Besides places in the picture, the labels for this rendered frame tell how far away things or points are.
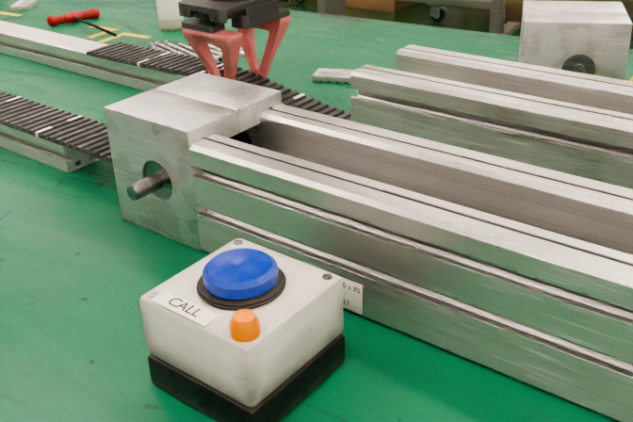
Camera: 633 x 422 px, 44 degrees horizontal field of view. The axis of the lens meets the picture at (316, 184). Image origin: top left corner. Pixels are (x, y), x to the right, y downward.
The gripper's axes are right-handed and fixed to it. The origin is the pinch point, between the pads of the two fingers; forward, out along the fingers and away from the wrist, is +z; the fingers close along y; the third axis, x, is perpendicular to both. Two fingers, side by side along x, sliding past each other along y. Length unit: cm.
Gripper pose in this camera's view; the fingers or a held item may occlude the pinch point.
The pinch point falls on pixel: (242, 81)
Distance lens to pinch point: 83.6
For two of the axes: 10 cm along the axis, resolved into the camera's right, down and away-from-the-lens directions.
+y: 6.2, -3.7, 6.9
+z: 0.4, 8.9, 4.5
